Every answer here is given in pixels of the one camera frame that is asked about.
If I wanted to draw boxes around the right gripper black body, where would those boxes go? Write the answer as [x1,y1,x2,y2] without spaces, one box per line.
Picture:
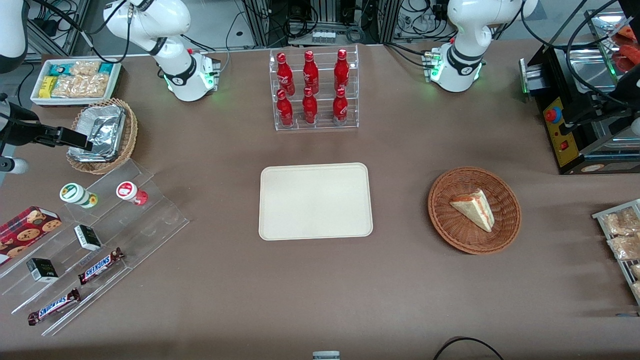
[0,101,42,147]

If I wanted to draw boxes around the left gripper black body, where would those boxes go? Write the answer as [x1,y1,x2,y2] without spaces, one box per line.
[615,63,640,104]

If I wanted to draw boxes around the green gum bottle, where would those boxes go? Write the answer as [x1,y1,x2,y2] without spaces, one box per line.
[59,183,99,209]

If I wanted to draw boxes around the silver foil tray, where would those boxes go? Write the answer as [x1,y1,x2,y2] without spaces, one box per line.
[68,105,126,162]

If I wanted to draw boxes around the beige plastic tray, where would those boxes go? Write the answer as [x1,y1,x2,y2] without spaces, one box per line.
[258,162,374,241]

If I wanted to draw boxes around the red packaged food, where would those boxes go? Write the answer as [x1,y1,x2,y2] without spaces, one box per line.
[612,25,640,73]

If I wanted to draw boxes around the white plastic bin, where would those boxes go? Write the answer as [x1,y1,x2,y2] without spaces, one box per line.
[30,58,123,108]

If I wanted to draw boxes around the yellow snack pack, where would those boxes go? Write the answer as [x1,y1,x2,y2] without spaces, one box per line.
[38,75,59,99]

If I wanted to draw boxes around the black food warmer cabinet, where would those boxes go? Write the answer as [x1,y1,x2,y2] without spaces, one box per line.
[519,7,640,176]

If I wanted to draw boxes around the large clear cracker bag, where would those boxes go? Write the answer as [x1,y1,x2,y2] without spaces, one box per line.
[51,73,110,99]

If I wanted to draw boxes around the red cookie box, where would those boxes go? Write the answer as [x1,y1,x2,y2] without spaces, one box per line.
[0,205,63,266]

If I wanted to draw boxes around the light wicker basket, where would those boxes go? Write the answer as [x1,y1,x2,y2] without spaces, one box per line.
[66,98,139,175]

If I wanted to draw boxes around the small clear cracker bag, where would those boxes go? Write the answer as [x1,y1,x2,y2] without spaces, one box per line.
[70,60,102,77]

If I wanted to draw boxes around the red-lidded yogurt cup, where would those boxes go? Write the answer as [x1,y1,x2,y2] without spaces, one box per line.
[116,181,149,207]

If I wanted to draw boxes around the small black box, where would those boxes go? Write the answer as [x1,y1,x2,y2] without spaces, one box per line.
[26,257,60,284]
[74,224,103,252]

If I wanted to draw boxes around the clear acrylic stepped shelf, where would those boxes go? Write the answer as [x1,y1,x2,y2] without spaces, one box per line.
[0,159,191,337]

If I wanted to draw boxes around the Snickers bar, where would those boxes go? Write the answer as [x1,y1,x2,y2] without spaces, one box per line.
[77,247,126,286]
[27,288,82,326]

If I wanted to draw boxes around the wrapped triangle sandwich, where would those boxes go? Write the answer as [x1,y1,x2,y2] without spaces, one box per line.
[449,188,496,233]

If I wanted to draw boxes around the round brown wicker basket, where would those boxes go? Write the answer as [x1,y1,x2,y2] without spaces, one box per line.
[427,166,522,255]

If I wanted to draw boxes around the red cola bottle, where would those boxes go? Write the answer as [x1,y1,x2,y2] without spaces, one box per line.
[303,50,320,95]
[276,52,296,96]
[334,48,350,93]
[302,86,319,125]
[332,87,349,126]
[276,89,295,127]

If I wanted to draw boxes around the clear acrylic bottle rack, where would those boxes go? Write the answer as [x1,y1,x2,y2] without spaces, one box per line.
[269,44,360,132]

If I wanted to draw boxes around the grey wire rack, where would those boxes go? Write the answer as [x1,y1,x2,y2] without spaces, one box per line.
[592,199,640,306]

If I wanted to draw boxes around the aluminium equipment rack frame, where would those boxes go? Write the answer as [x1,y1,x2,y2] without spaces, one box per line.
[242,0,401,47]

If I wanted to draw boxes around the black cable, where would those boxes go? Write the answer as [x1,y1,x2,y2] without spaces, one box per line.
[432,337,506,360]

